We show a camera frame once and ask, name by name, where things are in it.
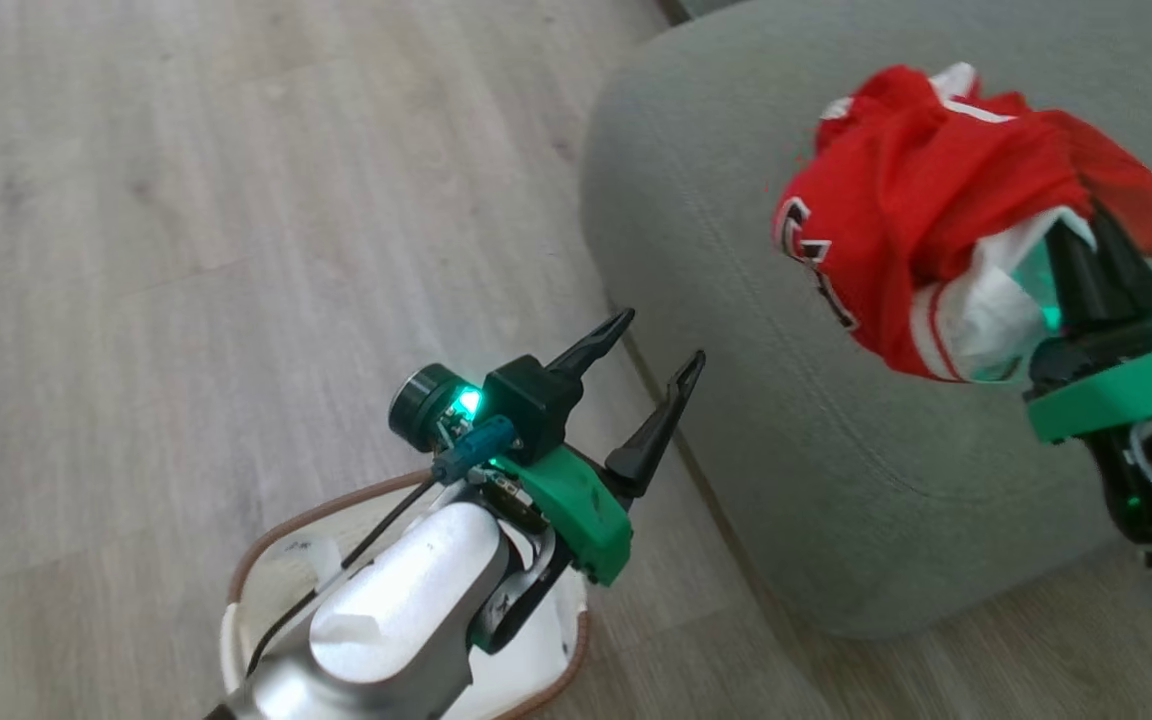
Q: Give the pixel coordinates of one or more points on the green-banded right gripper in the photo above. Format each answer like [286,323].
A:
[1116,395]

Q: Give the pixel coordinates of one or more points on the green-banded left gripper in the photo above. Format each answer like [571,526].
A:
[576,510]

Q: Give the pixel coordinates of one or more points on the red and white jersey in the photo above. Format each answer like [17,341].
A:
[916,180]

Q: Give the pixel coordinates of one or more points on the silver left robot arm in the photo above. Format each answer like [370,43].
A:
[406,600]

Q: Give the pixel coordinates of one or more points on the grey fabric sofa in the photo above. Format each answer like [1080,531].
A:
[736,300]

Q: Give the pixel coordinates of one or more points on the white basket with brown rim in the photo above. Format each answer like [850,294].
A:
[266,605]

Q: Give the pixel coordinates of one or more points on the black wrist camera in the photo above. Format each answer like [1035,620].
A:
[424,405]

